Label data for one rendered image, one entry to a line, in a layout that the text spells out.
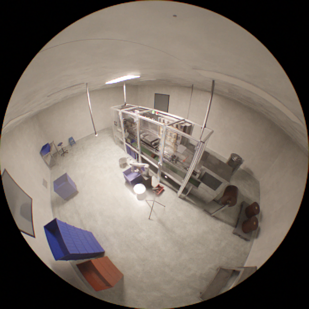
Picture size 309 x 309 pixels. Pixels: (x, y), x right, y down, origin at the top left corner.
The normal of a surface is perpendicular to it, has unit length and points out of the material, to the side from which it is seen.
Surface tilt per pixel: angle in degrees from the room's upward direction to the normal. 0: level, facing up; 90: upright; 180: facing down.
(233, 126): 90
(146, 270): 0
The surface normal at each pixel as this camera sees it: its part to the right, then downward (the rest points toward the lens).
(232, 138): -0.70, 0.44
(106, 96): 0.71, 0.47
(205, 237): 0.04, -0.77
